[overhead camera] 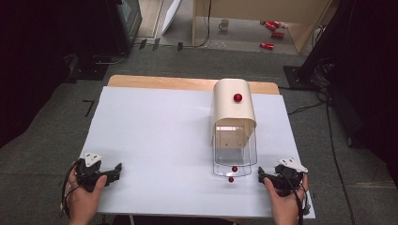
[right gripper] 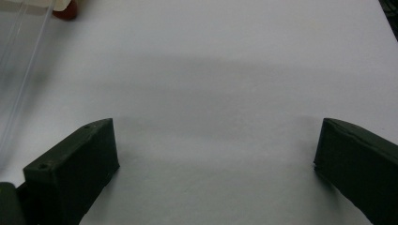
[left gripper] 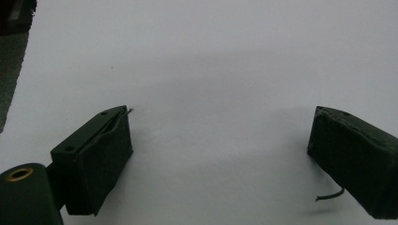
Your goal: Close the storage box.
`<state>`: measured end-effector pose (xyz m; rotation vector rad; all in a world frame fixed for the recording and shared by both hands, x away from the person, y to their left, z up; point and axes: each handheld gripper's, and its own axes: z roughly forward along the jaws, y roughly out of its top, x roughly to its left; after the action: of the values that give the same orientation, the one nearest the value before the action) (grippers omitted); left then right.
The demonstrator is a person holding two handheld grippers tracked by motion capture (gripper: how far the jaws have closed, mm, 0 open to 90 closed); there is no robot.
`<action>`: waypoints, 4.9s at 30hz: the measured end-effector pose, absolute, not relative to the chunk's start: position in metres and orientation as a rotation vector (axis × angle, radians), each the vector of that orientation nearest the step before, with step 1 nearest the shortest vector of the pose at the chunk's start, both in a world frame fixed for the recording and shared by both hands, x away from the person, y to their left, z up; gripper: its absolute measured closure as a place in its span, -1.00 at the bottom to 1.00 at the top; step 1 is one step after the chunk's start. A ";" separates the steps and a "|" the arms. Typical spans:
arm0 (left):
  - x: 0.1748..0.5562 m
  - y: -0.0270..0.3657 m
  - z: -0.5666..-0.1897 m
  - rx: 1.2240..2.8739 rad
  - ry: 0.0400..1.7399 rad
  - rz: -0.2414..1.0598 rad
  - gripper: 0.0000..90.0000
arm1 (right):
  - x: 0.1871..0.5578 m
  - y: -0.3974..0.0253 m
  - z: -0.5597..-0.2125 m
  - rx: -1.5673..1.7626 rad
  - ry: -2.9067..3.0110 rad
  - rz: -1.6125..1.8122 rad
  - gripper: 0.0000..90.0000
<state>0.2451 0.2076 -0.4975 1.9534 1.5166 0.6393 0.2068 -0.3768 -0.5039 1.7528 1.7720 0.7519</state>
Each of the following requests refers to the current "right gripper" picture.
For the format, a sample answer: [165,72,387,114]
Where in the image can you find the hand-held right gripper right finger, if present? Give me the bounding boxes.
[314,117,398,225]

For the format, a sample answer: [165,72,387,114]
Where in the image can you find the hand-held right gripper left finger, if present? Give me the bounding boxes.
[16,117,121,225]

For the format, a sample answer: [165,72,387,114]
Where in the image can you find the clear plastic container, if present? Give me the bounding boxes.
[0,0,58,172]

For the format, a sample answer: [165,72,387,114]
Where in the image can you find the dark object at table edge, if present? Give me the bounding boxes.
[378,0,398,32]

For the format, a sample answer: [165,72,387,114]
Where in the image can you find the red round object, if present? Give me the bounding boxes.
[52,0,78,21]

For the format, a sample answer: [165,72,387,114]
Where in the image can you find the cream coloured object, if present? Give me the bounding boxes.
[54,0,76,12]

